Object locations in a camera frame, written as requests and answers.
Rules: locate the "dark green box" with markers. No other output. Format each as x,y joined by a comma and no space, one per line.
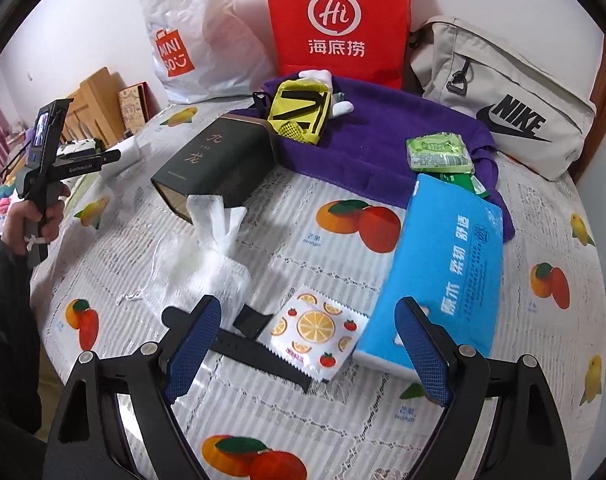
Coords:
208,165

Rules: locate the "dark green wipes packet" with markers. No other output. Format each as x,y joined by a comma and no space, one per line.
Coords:
463,185

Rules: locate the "red paper bag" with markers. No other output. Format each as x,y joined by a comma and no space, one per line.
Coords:
338,25

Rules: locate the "purple towel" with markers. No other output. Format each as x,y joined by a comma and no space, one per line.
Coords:
373,160

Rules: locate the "white glove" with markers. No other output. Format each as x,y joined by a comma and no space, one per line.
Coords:
340,107

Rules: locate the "light green tissue pack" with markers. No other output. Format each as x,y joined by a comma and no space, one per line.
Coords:
438,152

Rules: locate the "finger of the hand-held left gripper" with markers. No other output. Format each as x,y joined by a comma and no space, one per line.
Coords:
110,156

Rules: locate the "fruit print sachet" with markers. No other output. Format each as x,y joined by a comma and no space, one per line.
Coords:
313,327

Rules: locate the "person's left forearm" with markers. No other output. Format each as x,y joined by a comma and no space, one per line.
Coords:
8,320

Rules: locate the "grey sling bag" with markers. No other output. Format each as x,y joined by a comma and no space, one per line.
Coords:
503,95

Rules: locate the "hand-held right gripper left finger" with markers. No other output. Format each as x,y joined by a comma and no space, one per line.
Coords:
195,345

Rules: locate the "wooden headboard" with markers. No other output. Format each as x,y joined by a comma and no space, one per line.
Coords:
95,105

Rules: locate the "blue tissue pack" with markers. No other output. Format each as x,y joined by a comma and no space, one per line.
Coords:
443,270

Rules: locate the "white plastic shopping bag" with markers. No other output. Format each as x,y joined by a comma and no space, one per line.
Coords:
203,35

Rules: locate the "fruit print tablecloth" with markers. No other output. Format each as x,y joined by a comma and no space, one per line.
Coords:
333,270

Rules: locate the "white foam block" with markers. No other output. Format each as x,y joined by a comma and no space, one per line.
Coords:
128,152

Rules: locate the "yellow mesh pouch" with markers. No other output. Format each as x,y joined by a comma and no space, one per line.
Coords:
298,110

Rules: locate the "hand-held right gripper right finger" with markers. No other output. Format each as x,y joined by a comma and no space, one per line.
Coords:
425,355

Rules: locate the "patterned book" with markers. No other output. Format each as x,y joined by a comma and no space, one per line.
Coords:
132,105

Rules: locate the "wooden door frame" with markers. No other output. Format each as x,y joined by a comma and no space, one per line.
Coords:
590,110

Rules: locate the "person's left hand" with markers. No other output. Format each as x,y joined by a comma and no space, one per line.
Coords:
18,225

